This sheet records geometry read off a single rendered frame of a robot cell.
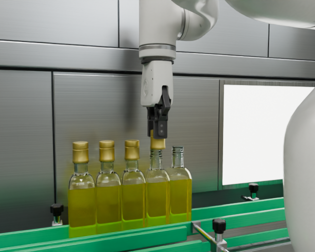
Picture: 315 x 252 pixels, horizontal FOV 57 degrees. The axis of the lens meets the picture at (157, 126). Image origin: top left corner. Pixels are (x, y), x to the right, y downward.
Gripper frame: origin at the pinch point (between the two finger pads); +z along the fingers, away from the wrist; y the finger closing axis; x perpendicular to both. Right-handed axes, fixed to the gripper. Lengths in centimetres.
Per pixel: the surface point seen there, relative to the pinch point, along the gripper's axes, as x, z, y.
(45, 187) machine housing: -25.1, 16.1, -16.7
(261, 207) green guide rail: 34.0, 24.2, -4.9
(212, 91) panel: 22.1, -9.7, -13.8
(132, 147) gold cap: -5.9, 4.0, 0.0
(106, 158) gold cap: -11.8, 6.3, -0.2
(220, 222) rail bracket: 8.5, 17.7, 14.3
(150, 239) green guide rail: -3.1, 23.7, 4.6
